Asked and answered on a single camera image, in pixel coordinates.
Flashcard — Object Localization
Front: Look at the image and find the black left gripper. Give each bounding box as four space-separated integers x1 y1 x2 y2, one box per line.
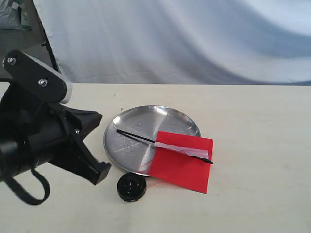
19 104 111 185

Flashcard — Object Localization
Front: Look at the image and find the red flag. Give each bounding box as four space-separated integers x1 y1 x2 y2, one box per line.
117 129 213 194

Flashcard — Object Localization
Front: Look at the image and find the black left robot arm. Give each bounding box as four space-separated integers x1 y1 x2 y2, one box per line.
0 84 111 185

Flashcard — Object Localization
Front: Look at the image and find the black round flag base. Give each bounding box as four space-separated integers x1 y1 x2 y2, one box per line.
117 173 147 202

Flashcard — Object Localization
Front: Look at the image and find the round steel plate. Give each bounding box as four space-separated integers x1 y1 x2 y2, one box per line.
104 105 201 176

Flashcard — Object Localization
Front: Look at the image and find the black backdrop stand pole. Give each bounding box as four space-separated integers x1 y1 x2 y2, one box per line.
35 7 59 72

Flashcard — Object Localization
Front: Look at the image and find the green white bag in background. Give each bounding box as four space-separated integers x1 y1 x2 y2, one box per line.
19 3 32 31

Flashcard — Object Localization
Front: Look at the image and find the white sack in background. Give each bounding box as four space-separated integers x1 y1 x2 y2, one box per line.
0 0 24 30

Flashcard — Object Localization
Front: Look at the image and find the white backdrop cloth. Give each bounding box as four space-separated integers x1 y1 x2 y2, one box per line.
35 0 311 85

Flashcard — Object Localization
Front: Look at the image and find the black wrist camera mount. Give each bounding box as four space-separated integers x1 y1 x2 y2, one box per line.
2 50 72 103

